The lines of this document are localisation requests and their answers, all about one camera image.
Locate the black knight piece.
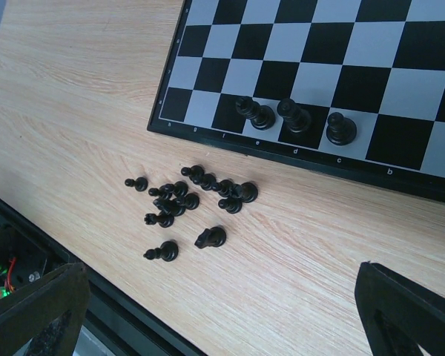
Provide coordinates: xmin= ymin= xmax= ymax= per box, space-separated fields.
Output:
xmin=194 ymin=226 xmax=227 ymax=249

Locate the black pawn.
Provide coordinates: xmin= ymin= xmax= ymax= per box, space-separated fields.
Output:
xmin=143 ymin=240 xmax=179 ymax=262
xmin=177 ymin=193 xmax=200 ymax=210
xmin=148 ymin=185 xmax=172 ymax=200
xmin=211 ymin=179 xmax=234 ymax=198
xmin=125 ymin=177 xmax=148 ymax=192
xmin=218 ymin=197 xmax=243 ymax=214
xmin=180 ymin=165 xmax=205 ymax=181
xmin=192 ymin=174 xmax=217 ymax=191

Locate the black chess king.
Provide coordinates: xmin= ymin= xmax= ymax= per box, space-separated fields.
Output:
xmin=235 ymin=96 xmax=275 ymax=131

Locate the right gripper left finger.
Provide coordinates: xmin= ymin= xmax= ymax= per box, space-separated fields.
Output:
xmin=0 ymin=263 xmax=90 ymax=355

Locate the black aluminium rail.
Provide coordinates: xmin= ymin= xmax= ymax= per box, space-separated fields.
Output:
xmin=0 ymin=199 xmax=201 ymax=355

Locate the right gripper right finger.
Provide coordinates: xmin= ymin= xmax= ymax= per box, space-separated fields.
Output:
xmin=355 ymin=262 xmax=445 ymax=355

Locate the black chess queen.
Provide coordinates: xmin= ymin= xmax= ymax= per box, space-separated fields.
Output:
xmin=277 ymin=98 xmax=312 ymax=134

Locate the black pawn far left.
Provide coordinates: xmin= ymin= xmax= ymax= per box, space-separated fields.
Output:
xmin=125 ymin=177 xmax=148 ymax=192

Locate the black rook piece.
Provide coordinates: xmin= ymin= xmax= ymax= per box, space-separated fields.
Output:
xmin=144 ymin=211 xmax=174 ymax=228

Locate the black and silver chessboard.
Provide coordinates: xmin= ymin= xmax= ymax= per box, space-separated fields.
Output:
xmin=148 ymin=1 xmax=445 ymax=202

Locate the black pawn bottom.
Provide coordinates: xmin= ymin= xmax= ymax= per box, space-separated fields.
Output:
xmin=143 ymin=240 xmax=179 ymax=262

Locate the right circuit board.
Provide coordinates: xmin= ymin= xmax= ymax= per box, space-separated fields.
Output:
xmin=0 ymin=257 xmax=44 ymax=300

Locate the black chess bishop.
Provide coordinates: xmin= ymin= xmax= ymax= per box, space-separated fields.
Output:
xmin=326 ymin=112 xmax=357 ymax=146

